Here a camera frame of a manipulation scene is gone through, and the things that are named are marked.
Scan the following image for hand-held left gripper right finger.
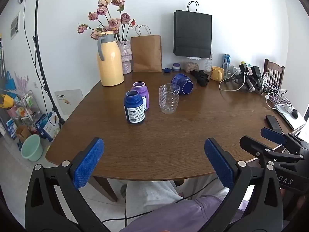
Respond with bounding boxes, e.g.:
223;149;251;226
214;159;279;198
204;137;284;232

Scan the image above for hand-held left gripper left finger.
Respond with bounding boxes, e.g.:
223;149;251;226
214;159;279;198
25;137;109;232

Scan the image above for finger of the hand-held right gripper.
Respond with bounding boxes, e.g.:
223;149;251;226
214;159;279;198
260;127;309;155
239;136;304;168

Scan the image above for clear ribbed plastic cup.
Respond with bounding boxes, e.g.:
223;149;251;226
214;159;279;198
159;83;180;114

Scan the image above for black phone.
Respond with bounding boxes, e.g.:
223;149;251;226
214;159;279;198
265;115;283;134

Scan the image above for white flat box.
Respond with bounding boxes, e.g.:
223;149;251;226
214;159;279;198
274;101;307;130

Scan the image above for blue and white boxes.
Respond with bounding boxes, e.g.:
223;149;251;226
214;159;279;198
33;113;58;142

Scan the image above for green plastic bucket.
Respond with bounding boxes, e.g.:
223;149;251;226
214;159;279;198
21;134;43;162

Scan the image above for black handheld devices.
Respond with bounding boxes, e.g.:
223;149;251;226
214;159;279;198
232;63;264;94

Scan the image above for person's purple clothing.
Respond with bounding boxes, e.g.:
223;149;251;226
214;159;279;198
119;195;245;232

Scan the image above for wooden chair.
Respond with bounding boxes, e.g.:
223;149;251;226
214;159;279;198
263;58;285;89

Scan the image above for white board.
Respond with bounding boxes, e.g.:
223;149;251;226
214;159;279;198
54;89;84;116

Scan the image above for person's grey trousers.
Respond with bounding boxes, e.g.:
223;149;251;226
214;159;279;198
125;175;230;219

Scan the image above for cardboard box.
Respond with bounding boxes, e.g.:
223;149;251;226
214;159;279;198
15;125;32;143

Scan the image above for blue jar with white label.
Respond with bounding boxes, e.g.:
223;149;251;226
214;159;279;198
123;90;146;125

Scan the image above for clear drinking glass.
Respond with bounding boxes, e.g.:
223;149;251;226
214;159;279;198
223;64;235;79

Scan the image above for yellow mug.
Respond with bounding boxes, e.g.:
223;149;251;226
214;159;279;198
210;66;225;82

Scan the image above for black gloves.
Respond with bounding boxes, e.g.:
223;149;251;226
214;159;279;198
190;69;210;87

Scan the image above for purple plastic jar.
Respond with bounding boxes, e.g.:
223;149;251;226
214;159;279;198
132;82;150;112

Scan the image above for pink speckled sponge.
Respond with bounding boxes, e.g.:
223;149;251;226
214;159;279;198
186;62;200;73

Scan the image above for yellow thermos jug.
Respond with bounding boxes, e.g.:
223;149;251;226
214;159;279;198
96;31;125;87

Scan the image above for blue bag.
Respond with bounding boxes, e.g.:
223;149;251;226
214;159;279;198
4;71;16;91

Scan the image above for black light stand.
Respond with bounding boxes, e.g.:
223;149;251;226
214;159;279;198
16;0;66;126

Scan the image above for pale pink ceramic vase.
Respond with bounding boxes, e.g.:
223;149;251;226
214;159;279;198
116;40;133;75

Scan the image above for brown paper bag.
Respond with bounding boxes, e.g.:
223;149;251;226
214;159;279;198
131;24;163;73

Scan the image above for black paper bag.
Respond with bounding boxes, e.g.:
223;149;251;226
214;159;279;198
173;1;213;59

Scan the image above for dried pink roses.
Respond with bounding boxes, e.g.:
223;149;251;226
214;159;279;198
77;0;136;42

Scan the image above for tangle of cables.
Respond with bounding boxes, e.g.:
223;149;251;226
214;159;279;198
261;72;294;114

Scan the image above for black floor cable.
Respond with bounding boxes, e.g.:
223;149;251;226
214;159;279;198
101;176;221;226

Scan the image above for white cable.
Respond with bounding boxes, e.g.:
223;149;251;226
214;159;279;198
219;71;249;92

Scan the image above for wire storage rack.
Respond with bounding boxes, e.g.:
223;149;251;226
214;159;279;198
0;90;41;147

